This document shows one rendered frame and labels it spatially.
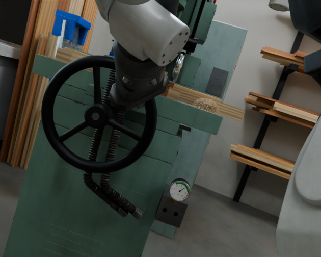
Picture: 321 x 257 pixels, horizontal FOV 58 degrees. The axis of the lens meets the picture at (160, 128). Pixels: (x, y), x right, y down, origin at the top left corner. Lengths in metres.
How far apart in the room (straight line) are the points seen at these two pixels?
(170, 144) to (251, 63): 2.52
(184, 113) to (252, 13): 2.65
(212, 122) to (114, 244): 0.50
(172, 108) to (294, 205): 0.57
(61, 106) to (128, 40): 0.56
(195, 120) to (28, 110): 1.68
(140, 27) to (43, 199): 0.75
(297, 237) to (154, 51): 0.28
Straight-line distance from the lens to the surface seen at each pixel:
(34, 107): 2.36
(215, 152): 3.32
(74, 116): 0.94
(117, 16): 0.42
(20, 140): 2.41
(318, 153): 0.35
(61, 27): 1.88
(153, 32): 0.39
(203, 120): 0.88
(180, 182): 0.85
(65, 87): 0.94
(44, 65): 0.97
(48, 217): 1.05
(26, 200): 1.07
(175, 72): 1.12
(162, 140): 0.88
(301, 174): 0.36
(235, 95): 3.28
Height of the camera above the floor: 0.93
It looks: 8 degrees down
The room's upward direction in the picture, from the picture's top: 19 degrees clockwise
